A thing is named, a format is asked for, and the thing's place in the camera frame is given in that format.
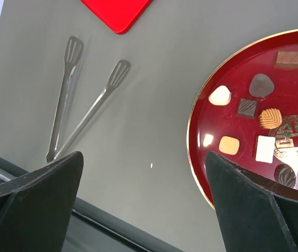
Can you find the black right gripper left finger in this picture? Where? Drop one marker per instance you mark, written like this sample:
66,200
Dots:
35,208

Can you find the white rectangular chocolate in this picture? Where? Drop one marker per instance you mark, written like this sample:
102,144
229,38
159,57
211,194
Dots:
265,149

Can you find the dark square ridged chocolate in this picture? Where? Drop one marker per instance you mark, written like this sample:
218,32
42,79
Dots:
247,108

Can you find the red rectangular lid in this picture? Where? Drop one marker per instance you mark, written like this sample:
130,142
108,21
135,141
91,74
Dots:
118,15

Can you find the dark round ridged chocolate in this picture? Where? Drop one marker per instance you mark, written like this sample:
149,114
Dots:
285,175

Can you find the round dark red plate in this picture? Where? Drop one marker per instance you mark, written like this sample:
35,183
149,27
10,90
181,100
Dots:
209,123

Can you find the tan rounded square chocolate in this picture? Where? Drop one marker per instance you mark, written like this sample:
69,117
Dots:
229,145

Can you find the golden ridged chocolate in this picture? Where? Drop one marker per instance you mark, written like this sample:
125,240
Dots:
270,118

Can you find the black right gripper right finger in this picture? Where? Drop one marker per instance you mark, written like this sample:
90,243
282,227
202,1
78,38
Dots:
254,212

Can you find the brown rectangular chocolate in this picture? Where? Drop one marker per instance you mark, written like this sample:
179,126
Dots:
286,59

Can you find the dark heart chocolate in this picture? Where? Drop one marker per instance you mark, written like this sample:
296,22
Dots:
261,86

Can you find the metal serving tongs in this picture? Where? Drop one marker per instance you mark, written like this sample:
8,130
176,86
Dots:
72,56

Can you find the white heart chocolate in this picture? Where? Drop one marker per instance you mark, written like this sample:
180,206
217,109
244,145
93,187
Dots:
221,96

